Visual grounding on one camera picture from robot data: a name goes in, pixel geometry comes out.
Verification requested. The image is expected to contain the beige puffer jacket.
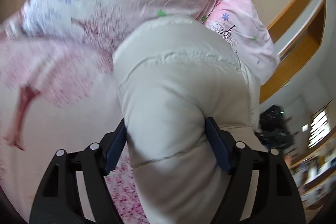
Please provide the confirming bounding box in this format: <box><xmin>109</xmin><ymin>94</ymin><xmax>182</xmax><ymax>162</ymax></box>
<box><xmin>113</xmin><ymin>16</ymin><xmax>264</xmax><ymax>223</ymax></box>

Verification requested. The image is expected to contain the pink tree print bedsheet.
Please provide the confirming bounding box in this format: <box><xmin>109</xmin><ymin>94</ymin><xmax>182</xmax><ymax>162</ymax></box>
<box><xmin>0</xmin><ymin>29</ymin><xmax>150</xmax><ymax>224</ymax></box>

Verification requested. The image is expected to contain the pink floral pillow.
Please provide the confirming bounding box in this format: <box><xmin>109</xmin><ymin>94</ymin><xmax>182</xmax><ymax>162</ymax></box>
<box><xmin>202</xmin><ymin>0</ymin><xmax>280</xmax><ymax>85</ymax></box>

